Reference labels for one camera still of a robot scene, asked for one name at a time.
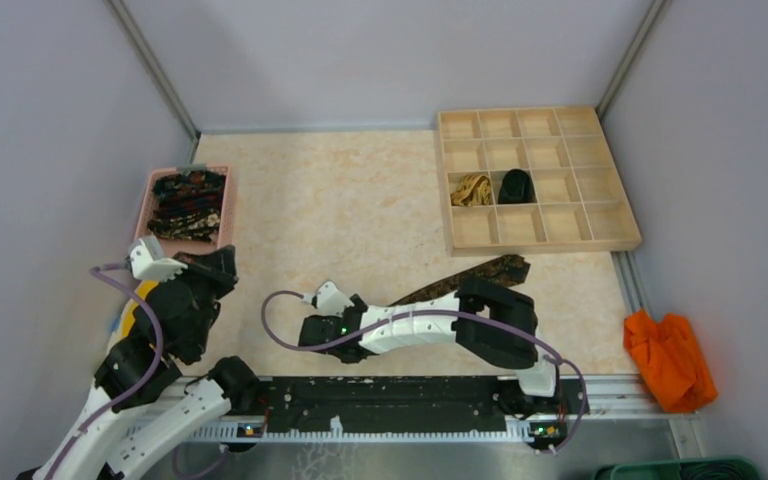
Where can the pile of patterned ties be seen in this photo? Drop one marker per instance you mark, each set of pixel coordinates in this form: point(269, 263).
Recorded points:
point(189, 206)

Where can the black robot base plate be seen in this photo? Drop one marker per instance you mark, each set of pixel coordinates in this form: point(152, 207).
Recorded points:
point(412, 404)

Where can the wooden compartment tray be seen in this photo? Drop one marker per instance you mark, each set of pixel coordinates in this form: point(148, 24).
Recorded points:
point(581, 204)

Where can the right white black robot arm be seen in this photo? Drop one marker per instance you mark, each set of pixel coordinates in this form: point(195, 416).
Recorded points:
point(495, 323)

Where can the rolled yellow patterned tie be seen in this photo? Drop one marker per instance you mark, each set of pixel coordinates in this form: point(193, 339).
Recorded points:
point(472, 190)

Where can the dark brown patterned tie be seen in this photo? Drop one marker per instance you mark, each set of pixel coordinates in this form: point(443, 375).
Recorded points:
point(507, 270)

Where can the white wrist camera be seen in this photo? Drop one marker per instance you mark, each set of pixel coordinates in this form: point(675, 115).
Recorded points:
point(328, 300)
point(148, 262)

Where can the green bin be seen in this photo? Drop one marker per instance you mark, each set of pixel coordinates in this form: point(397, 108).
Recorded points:
point(682, 469)

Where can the rolled black tie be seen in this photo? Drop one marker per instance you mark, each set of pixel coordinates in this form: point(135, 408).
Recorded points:
point(516, 188)

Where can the yellow white cloth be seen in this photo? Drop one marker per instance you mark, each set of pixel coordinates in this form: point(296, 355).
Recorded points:
point(126, 319)

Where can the pink plastic basket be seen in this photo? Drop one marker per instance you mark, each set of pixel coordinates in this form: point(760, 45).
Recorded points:
point(225, 235)

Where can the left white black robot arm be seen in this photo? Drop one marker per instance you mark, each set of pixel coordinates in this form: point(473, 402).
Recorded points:
point(132, 377)

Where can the orange cloth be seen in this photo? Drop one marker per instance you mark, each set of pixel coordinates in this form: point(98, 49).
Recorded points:
point(670, 361)

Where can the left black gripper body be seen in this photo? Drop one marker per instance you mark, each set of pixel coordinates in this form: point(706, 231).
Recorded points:
point(209, 283)

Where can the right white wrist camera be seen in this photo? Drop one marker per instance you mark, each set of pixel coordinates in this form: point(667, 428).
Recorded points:
point(328, 300)

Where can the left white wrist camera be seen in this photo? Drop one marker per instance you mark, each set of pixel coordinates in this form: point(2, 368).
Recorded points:
point(148, 262)

